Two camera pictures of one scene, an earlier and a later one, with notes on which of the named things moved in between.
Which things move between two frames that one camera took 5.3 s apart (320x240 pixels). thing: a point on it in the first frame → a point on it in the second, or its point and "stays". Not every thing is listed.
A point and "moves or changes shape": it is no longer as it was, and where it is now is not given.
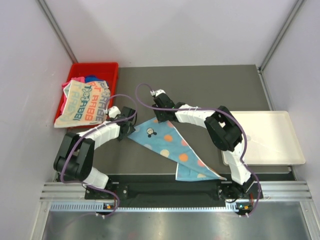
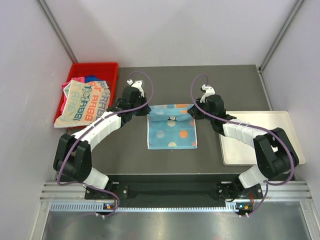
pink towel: (64, 96) stays
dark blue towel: (89, 78) stays
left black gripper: (132, 129) → (145, 111)
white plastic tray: (272, 139) stays
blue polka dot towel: (164, 137) moves or changes shape
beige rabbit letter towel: (85, 103) stays
